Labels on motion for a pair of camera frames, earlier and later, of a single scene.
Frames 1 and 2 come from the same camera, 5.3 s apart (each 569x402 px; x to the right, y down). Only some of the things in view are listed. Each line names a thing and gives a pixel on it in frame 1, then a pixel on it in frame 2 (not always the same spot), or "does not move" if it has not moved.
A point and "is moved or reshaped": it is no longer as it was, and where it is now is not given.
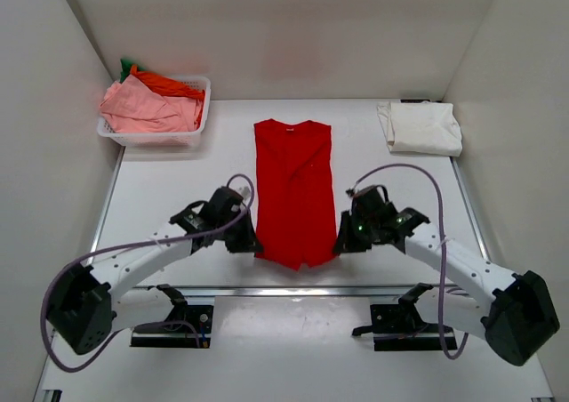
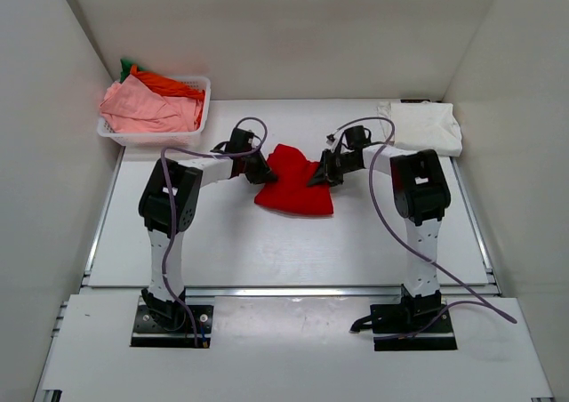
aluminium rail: x=296 y=292 does not move
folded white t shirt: x=420 y=127 does not move
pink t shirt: x=132 y=106 does not move
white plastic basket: x=164 y=139 does not move
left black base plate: x=178 y=334 does not move
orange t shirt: x=171 y=87 does not move
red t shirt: x=296 y=216 is moved or reshaped
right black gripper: x=345 y=243 → x=326 y=175
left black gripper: x=248 y=241 → x=264 y=174
